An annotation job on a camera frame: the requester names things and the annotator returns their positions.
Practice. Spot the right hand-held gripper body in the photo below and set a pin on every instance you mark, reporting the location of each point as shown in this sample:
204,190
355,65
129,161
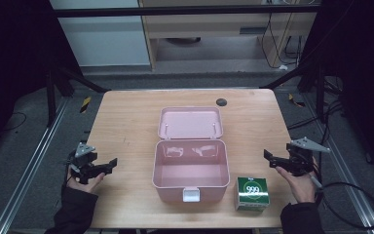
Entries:
302,159

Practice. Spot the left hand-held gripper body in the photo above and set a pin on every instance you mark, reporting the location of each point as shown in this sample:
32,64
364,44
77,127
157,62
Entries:
83,160

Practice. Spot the green medicine box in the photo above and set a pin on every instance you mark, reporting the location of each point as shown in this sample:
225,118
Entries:
252,193

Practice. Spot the pink plastic storage box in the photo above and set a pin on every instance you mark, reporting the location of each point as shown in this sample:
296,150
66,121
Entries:
191,169

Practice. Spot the person's left hand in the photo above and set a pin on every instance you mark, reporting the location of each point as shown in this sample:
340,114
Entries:
87,184

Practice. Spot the person's right hand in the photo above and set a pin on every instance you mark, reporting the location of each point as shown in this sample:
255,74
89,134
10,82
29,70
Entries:
300,188

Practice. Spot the yellow black hazard tape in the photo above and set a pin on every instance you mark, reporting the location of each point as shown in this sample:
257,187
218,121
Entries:
296,101
85,104

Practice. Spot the black metal stand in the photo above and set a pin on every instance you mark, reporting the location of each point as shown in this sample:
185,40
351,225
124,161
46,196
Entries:
320,94
51,97

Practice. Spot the black curtain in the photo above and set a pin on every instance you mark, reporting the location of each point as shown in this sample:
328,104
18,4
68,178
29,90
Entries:
13,65
363,81

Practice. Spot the white cabinet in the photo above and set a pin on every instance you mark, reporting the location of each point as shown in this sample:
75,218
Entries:
104,42

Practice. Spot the light wooden desk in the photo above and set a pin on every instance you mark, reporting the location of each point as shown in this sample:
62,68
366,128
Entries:
207,27

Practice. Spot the aluminium floor rail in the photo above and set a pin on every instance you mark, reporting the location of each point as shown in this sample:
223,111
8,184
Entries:
29,169
347,182

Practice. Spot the black horizontal frame bar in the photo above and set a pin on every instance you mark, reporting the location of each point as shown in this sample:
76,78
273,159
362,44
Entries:
175,11

